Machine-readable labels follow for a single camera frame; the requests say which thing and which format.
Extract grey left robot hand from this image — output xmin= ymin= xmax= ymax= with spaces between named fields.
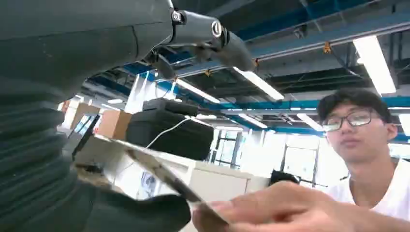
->
xmin=0 ymin=0 xmax=258 ymax=232

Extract person's hand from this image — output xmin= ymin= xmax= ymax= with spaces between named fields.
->
xmin=191 ymin=181 xmax=410 ymax=232

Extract pale thin card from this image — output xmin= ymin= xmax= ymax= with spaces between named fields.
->
xmin=93 ymin=133 xmax=229 ymax=225

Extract dark framed window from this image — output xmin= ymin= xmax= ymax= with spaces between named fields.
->
xmin=281 ymin=143 xmax=322 ymax=189
xmin=207 ymin=129 xmax=245 ymax=170

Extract brown cardboard box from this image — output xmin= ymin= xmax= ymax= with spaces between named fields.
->
xmin=70 ymin=102 xmax=101 ymax=130
xmin=95 ymin=110 xmax=133 ymax=141

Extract white office cabinet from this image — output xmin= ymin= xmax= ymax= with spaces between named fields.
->
xmin=74 ymin=134 xmax=270 ymax=232

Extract long ceiling light panel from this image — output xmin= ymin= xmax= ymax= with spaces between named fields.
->
xmin=175 ymin=78 xmax=221 ymax=104
xmin=233 ymin=66 xmax=285 ymax=101
xmin=352 ymin=35 xmax=397 ymax=95
xmin=398 ymin=114 xmax=410 ymax=137
xmin=237 ymin=113 xmax=268 ymax=130
xmin=296 ymin=113 xmax=325 ymax=132

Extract person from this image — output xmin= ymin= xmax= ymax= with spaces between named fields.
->
xmin=316 ymin=89 xmax=410 ymax=222

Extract black slanted bar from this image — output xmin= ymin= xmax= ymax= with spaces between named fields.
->
xmin=71 ymin=115 xmax=101 ymax=161

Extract black eyeglasses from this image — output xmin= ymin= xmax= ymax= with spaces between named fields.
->
xmin=322 ymin=109 xmax=375 ymax=133

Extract ribbed grey left arm sleeve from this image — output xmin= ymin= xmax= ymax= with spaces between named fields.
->
xmin=0 ymin=76 xmax=94 ymax=232

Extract black bag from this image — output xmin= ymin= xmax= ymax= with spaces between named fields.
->
xmin=125 ymin=97 xmax=215 ymax=161

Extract white cable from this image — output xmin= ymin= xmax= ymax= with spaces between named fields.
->
xmin=146 ymin=117 xmax=193 ymax=148

